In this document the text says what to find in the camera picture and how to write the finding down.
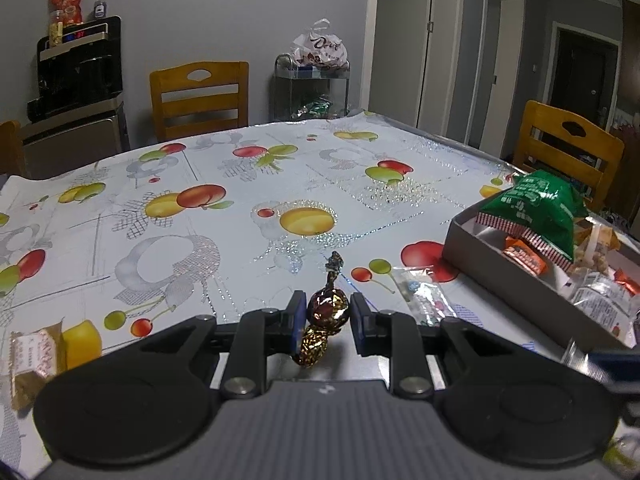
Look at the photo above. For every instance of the clear bag dark snacks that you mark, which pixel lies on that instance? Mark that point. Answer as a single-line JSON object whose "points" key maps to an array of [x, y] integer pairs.
{"points": [[606, 302]]}

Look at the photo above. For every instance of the wooden chair left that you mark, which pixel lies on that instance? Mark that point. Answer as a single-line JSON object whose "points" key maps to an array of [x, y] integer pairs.
{"points": [[12, 160]]}

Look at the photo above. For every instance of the wooden chair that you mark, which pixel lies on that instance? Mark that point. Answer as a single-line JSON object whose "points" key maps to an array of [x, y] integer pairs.
{"points": [[12, 160], [199, 97], [571, 147]]}

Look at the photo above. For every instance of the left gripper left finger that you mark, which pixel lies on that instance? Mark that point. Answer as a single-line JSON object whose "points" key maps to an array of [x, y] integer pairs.
{"points": [[259, 334]]}

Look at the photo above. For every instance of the fruit pattern tablecloth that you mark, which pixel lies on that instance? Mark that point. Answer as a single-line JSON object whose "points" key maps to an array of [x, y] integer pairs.
{"points": [[150, 258]]}

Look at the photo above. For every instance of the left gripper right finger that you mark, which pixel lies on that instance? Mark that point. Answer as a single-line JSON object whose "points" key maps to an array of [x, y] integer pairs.
{"points": [[396, 337]]}

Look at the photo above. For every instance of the grey cardboard box tray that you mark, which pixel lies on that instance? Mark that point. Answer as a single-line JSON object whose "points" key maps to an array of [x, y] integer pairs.
{"points": [[528, 283]]}

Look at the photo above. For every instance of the gold brown foil candy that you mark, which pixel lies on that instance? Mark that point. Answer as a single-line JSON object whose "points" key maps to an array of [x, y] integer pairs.
{"points": [[327, 312]]}

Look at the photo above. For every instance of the white plastic shopping bag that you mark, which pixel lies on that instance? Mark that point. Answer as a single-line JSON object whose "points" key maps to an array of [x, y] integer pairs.
{"points": [[318, 47]]}

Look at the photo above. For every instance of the green snack bag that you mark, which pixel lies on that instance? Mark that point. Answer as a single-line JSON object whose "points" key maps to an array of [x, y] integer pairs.
{"points": [[540, 209]]}

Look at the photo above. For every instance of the brown wrapped pastry snack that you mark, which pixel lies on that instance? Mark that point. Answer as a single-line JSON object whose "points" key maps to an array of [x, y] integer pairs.
{"points": [[35, 359]]}

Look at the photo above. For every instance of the black water dispenser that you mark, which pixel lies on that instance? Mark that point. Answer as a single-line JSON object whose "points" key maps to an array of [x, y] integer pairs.
{"points": [[79, 115]]}

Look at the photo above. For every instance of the orange foil snack packet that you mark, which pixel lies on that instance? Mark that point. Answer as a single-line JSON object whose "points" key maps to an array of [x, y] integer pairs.
{"points": [[523, 256]]}

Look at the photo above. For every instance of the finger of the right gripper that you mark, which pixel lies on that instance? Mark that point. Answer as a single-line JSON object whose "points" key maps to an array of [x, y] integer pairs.
{"points": [[620, 369]]}

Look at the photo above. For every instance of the red snack bag on dispenser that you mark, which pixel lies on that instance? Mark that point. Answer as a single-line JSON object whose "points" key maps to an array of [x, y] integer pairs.
{"points": [[71, 11]]}

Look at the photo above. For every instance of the wooden chair far middle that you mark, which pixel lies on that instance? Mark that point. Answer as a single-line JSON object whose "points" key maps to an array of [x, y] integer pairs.
{"points": [[199, 97]]}

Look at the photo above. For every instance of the wooden chair right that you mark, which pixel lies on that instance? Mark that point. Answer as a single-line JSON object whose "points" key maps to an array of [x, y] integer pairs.
{"points": [[571, 147]]}

